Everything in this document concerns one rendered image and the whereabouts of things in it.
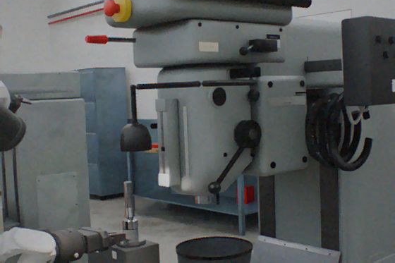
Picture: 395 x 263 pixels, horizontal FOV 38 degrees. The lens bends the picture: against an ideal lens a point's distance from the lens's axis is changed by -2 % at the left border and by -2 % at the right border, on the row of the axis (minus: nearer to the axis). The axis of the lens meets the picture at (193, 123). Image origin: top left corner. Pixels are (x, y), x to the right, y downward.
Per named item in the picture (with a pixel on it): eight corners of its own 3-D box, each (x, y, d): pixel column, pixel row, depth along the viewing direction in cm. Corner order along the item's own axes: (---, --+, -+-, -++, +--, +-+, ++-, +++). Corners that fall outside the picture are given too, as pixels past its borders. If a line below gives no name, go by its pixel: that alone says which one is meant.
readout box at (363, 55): (375, 106, 131) (372, 14, 130) (342, 106, 138) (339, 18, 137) (417, 102, 144) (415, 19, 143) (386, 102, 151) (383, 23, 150)
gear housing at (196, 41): (193, 61, 128) (191, 17, 128) (130, 68, 147) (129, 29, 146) (290, 63, 150) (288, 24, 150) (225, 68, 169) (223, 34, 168)
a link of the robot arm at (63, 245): (76, 249, 147) (39, 260, 138) (61, 273, 152) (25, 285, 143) (55, 216, 151) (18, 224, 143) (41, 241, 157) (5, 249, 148)
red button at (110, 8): (111, 15, 126) (110, -3, 126) (101, 17, 129) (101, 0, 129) (123, 15, 128) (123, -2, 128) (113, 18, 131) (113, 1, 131)
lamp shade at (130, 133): (114, 151, 128) (113, 123, 128) (128, 148, 135) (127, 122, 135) (144, 151, 126) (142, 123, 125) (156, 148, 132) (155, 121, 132)
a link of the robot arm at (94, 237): (110, 224, 155) (75, 233, 146) (112, 259, 156) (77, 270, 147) (80, 219, 163) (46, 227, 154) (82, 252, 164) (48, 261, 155)
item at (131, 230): (128, 236, 173) (127, 220, 173) (141, 237, 171) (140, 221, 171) (119, 240, 169) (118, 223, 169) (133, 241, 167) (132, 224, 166)
